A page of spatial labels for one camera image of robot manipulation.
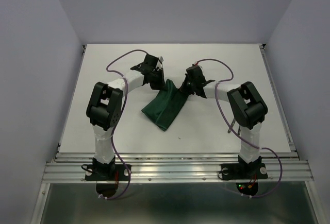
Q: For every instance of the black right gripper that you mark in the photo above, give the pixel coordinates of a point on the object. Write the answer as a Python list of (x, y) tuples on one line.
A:
[(183, 88)]

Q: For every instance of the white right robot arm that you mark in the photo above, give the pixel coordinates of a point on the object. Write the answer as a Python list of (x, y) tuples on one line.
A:
[(247, 105)]

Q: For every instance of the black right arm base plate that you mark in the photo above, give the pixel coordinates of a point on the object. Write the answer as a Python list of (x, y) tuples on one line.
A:
[(243, 170)]

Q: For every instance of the dark green cloth napkin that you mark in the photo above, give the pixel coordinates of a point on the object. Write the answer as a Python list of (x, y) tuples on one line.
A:
[(165, 107)]

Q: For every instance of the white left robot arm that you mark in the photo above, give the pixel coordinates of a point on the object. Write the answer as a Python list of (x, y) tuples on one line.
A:
[(106, 103)]

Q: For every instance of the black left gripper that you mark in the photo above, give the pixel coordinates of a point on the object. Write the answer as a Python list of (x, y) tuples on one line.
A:
[(161, 84)]

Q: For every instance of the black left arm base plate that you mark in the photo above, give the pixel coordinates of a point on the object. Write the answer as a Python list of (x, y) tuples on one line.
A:
[(98, 171)]

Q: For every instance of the steel fork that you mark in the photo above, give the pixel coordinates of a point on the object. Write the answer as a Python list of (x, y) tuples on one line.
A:
[(231, 127)]

